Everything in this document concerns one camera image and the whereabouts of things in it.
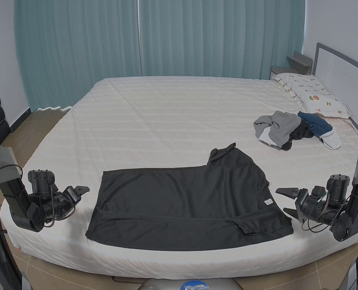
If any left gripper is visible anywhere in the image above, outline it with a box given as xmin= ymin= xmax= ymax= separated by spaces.
xmin=56 ymin=186 xmax=91 ymax=220

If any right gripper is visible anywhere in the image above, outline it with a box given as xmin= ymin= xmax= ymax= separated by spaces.
xmin=276 ymin=187 xmax=328 ymax=223

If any black T-shirt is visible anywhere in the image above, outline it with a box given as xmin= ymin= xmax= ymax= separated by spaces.
xmin=85 ymin=143 xmax=294 ymax=251

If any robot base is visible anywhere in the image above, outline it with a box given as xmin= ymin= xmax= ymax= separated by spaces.
xmin=143 ymin=278 xmax=240 ymax=290

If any pile of clothes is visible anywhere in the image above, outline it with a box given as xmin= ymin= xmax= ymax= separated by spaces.
xmin=253 ymin=111 xmax=342 ymax=151

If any bed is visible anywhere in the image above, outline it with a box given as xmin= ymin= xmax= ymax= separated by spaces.
xmin=0 ymin=42 xmax=358 ymax=280

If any pale pink pillow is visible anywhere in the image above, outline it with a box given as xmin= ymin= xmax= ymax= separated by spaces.
xmin=316 ymin=113 xmax=358 ymax=143

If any white printed pillow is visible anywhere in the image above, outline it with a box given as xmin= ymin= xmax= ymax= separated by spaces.
xmin=272 ymin=73 xmax=352 ymax=119

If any grey bedside table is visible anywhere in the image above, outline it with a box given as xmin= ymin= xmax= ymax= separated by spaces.
xmin=271 ymin=51 xmax=313 ymax=80

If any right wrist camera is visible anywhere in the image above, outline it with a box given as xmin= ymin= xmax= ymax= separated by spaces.
xmin=310 ymin=185 xmax=327 ymax=199

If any black cable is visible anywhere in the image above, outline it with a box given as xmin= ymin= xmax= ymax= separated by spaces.
xmin=44 ymin=206 xmax=77 ymax=228
xmin=301 ymin=218 xmax=331 ymax=232
xmin=111 ymin=276 xmax=149 ymax=283
xmin=0 ymin=164 xmax=23 ymax=190

